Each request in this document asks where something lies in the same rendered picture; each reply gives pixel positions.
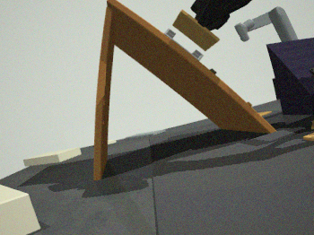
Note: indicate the cream flat rectangular block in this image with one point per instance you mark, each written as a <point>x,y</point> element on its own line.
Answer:
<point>52,157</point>

